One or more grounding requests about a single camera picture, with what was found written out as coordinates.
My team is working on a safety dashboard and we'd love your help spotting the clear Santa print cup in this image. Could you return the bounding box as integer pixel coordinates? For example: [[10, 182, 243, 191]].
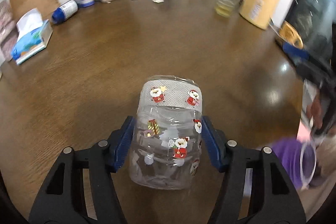
[[129, 75, 203, 190]]

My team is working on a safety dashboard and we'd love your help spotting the right hand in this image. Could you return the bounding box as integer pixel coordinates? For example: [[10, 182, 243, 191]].
[[306, 93, 323, 128]]

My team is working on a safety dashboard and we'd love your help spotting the yellow mug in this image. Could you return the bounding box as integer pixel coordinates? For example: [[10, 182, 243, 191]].
[[278, 21, 303, 49]]

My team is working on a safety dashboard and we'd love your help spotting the pink blanket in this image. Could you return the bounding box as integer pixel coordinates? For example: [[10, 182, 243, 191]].
[[297, 120, 310, 142]]

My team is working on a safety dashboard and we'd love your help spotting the blue tissue box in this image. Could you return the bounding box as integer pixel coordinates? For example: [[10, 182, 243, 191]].
[[11, 9, 53, 65]]

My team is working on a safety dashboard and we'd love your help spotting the pink ceramic vase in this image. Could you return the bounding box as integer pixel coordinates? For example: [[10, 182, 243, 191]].
[[1, 0, 18, 61]]

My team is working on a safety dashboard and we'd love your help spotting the blue white bottle lying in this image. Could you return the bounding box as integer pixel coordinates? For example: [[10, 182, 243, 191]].
[[51, 0, 79, 24]]

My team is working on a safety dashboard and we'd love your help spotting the small blue white jar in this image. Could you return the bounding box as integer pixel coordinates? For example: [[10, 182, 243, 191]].
[[80, 0, 95, 8]]

